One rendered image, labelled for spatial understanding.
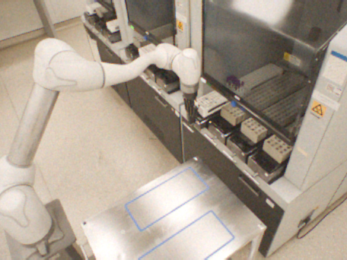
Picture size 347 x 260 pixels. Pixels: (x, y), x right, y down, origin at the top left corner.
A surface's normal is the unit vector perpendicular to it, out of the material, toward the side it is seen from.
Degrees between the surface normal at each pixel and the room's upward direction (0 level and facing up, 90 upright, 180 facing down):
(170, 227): 0
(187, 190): 0
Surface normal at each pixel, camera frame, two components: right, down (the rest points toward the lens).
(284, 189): -0.07, -0.70
